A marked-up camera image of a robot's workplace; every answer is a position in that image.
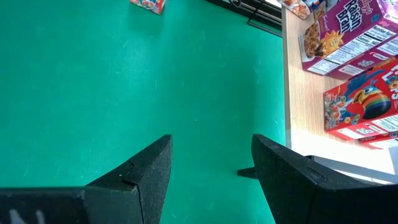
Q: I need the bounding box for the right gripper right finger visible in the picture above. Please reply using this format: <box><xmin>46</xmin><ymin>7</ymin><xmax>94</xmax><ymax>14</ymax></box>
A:
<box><xmin>251</xmin><ymin>134</ymin><xmax>398</xmax><ymax>224</ymax></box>

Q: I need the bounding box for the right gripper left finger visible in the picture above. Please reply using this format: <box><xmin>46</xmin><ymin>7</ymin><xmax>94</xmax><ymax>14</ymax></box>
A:
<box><xmin>0</xmin><ymin>134</ymin><xmax>173</xmax><ymax>224</ymax></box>

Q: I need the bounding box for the Froot Loops cereal box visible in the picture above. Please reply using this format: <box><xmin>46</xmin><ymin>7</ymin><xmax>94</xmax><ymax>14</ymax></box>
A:
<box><xmin>357</xmin><ymin>130</ymin><xmax>398</xmax><ymax>150</ymax></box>
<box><xmin>129</xmin><ymin>0</ymin><xmax>167</xmax><ymax>16</ymax></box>
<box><xmin>323</xmin><ymin>58</ymin><xmax>398</xmax><ymax>141</ymax></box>

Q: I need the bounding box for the Frosted Flakes cereal box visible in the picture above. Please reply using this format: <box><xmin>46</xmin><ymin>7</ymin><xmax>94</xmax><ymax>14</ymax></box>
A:
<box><xmin>277</xmin><ymin>0</ymin><xmax>331</xmax><ymax>21</ymax></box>

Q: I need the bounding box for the wooden shelf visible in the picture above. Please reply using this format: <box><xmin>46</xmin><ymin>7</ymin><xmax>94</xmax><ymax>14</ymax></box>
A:
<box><xmin>281</xmin><ymin>6</ymin><xmax>398</xmax><ymax>184</ymax></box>

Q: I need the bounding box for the green table mat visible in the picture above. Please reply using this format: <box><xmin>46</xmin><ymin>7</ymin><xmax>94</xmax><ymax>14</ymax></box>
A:
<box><xmin>0</xmin><ymin>0</ymin><xmax>287</xmax><ymax>224</ymax></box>

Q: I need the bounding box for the black table frame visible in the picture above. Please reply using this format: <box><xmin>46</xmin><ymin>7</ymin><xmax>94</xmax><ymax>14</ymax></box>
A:
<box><xmin>203</xmin><ymin>0</ymin><xmax>283</xmax><ymax>38</ymax></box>

